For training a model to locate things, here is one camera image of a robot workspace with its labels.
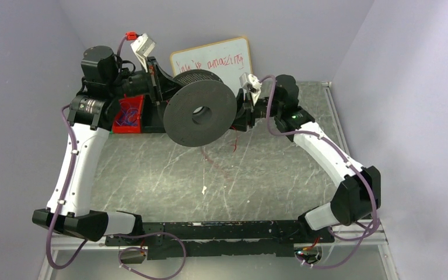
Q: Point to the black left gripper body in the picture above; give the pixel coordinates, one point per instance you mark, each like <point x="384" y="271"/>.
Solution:
<point x="153" y="83"/>

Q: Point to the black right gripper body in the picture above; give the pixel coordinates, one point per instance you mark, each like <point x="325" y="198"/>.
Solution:
<point x="249" y="108"/>

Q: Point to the black perforated cable spool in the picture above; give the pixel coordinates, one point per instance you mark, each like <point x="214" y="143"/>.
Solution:
<point x="201" y="111"/>

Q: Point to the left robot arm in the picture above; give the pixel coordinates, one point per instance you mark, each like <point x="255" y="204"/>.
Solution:
<point x="91" y="115"/>

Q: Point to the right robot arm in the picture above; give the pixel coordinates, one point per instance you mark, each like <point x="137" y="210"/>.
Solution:
<point x="358" y="187"/>

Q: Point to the black storage bin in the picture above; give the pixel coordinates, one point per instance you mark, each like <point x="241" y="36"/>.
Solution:
<point x="152" y="118"/>

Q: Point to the red storage bin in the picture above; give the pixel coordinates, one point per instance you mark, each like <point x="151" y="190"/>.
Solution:
<point x="128" y="119"/>

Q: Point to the yellow framed whiteboard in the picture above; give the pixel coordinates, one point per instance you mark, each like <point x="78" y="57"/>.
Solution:
<point x="228" y="59"/>

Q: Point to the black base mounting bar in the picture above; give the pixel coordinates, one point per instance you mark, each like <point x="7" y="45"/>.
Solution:
<point x="205" y="239"/>

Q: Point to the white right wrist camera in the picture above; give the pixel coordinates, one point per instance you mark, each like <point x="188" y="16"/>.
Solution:
<point x="251" y="85"/>

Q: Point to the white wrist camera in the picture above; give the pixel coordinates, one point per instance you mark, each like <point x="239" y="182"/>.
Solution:
<point x="251" y="85"/>
<point x="142" y="45"/>

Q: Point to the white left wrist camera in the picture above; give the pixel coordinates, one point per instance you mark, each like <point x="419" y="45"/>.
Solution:
<point x="142" y="45"/>

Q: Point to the aluminium frame rail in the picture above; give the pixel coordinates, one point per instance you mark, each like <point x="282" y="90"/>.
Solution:
<point x="93" y="229"/>

